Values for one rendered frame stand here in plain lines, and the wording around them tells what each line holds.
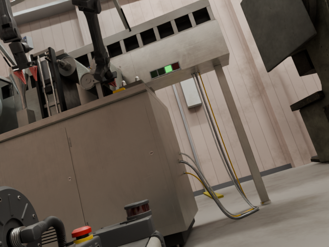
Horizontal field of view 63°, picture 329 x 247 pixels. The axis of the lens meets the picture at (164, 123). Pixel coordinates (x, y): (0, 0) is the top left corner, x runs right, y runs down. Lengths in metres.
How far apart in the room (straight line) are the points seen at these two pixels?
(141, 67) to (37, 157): 1.04
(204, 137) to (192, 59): 2.72
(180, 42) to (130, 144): 1.05
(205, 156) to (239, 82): 1.49
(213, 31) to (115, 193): 1.42
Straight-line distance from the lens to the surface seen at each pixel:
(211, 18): 2.29
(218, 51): 2.15
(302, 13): 3.53
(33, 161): 1.75
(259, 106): 5.01
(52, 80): 1.96
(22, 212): 0.52
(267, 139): 4.93
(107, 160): 1.51
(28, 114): 2.26
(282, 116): 4.94
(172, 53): 2.19
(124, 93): 1.50
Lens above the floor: 0.35
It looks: 12 degrees up
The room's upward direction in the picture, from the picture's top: 16 degrees counter-clockwise
